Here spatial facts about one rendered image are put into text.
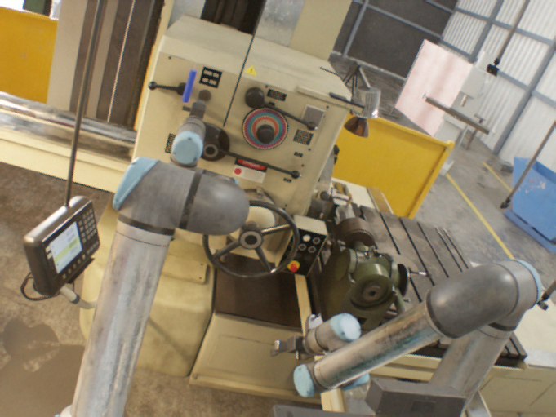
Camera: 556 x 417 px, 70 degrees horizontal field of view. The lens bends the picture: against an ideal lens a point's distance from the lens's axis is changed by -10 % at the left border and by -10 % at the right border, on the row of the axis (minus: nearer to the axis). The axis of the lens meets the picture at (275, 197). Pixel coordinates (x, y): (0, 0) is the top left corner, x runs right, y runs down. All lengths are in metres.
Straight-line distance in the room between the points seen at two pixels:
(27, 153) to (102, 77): 0.56
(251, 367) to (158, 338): 0.58
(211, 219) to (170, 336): 1.74
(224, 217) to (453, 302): 0.46
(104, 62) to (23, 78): 2.31
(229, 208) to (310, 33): 1.59
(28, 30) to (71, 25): 2.09
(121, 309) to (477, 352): 0.74
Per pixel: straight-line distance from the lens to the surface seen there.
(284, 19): 2.29
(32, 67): 4.60
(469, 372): 1.06
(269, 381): 2.83
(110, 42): 2.41
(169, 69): 1.68
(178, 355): 2.65
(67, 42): 2.48
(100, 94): 2.50
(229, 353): 2.60
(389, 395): 0.57
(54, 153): 2.28
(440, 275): 2.80
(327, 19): 2.32
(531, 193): 7.83
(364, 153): 4.59
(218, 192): 0.84
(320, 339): 1.39
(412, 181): 4.92
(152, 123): 1.76
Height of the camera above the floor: 2.25
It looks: 28 degrees down
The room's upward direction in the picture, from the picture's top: 22 degrees clockwise
